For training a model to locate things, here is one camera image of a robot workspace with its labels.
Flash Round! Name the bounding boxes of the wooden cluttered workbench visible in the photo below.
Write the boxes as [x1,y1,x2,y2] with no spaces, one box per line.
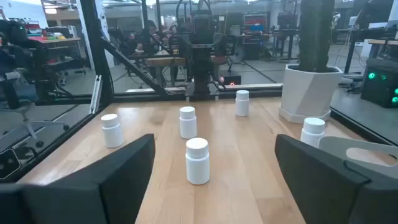
[27,23,88,75]

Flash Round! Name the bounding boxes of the white plastic pill bottle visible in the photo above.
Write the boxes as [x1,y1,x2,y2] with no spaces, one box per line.
[100,113,124,149]
[300,117,326,149]
[178,106,198,139]
[185,138,211,185]
[234,90,251,118]

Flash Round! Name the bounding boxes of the black computer green lights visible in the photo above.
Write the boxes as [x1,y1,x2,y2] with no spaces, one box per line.
[360,58,398,109]

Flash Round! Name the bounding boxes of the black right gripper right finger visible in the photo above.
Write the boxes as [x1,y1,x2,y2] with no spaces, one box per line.
[274,133,398,224]

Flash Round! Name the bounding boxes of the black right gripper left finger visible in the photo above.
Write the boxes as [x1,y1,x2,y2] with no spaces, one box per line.
[0,133,156,224]

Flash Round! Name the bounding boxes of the black square device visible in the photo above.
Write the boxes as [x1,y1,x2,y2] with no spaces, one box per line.
[0,148,22,180]

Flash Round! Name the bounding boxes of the white faceted plant pot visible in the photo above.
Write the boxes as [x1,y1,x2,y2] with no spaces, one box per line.
[278,63,344,124]

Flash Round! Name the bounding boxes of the black equipment rack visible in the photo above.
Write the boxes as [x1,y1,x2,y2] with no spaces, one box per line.
[242,12,270,62]

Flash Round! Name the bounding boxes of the grey office chair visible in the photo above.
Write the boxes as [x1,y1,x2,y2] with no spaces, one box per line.
[0,102,71,150]

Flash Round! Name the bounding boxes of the black box red light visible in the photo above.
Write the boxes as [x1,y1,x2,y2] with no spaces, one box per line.
[219,73,243,86]

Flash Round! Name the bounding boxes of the green cactus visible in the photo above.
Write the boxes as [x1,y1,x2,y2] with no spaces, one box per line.
[297,0,336,73]

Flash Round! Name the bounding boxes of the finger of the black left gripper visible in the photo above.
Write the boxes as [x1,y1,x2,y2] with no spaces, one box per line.
[214,33,237,58]
[169,32,191,60]

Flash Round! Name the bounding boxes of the black desk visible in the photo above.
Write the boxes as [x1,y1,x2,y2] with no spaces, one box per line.
[343,27,398,75]

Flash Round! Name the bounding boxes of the person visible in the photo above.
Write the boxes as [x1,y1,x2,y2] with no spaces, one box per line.
[136,19,170,57]

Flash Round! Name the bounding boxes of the wooden desk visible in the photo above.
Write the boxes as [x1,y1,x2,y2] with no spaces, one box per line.
[127,49,228,88]

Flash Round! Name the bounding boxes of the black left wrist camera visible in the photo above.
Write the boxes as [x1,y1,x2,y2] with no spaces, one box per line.
[192,11,215,35]

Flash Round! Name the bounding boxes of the silver frame bracket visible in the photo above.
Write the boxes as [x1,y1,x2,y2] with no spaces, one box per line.
[89,74,103,114]

